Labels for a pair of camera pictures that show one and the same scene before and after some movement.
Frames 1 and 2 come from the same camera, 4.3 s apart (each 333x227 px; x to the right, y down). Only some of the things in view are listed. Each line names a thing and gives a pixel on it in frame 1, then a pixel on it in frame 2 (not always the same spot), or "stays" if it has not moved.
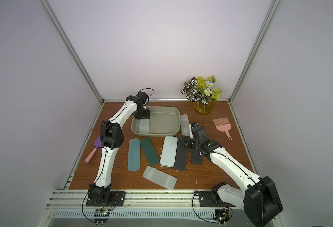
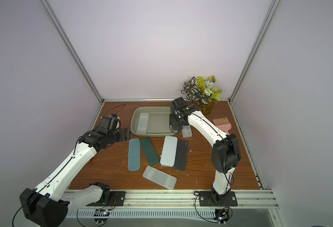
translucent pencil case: [185, 124] stays
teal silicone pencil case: [134, 155] stays
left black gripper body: [144, 113] -> [118, 136]
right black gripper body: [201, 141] -> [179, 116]
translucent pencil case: [144, 125] stays
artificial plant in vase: [202, 92] stays
